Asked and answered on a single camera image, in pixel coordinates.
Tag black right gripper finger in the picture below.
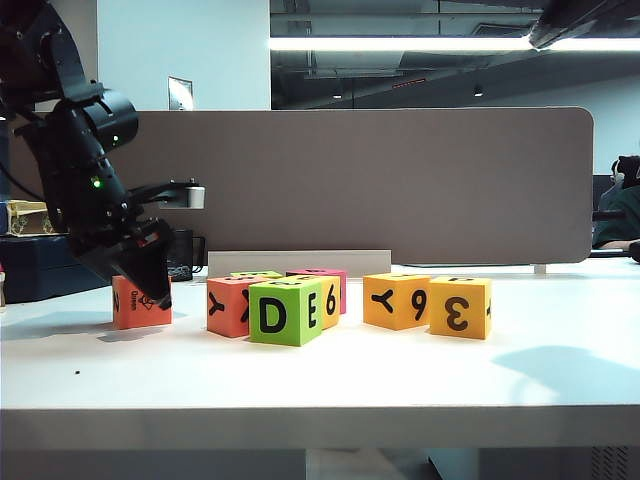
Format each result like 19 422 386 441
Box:
528 0 640 51

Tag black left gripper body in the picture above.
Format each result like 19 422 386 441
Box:
63 196 175 260

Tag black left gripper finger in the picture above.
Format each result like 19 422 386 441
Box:
78 233 175 309

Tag orange block with Queen print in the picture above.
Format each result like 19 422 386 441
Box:
111 273 174 331

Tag green block with number 7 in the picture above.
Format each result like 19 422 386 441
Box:
229 270 285 281

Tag yellow block with Alligator print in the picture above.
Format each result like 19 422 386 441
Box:
279 275 342 331

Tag yellow block with number 3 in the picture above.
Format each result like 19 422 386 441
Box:
428 276 494 342

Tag orange block with letter Y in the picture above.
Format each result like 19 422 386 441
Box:
206 276 267 339

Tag green block with letter D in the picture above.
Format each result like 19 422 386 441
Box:
248 278 325 348

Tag black mug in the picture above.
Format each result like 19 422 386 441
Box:
169 228 208 282

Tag cream ornate box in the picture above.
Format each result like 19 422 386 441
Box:
6 199 56 236

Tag navy blue case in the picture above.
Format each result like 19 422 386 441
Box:
0 233 126 305

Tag pink block with number 4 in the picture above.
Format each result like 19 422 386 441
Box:
285 268 348 316

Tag ceiling light strip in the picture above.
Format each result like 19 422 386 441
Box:
269 37 640 53

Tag person in green shirt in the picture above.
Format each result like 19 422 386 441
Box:
592 155 640 251

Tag brown-grey desk divider panel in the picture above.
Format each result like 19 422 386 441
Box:
9 106 595 266

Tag yellow block with Y and 6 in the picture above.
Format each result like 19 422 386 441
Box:
362 273 432 332

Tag grey perforated panel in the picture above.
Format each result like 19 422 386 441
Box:
589 446 634 480

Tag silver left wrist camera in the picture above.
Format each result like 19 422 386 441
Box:
157 181 208 211

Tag wall sign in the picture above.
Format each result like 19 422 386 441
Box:
167 75 195 112

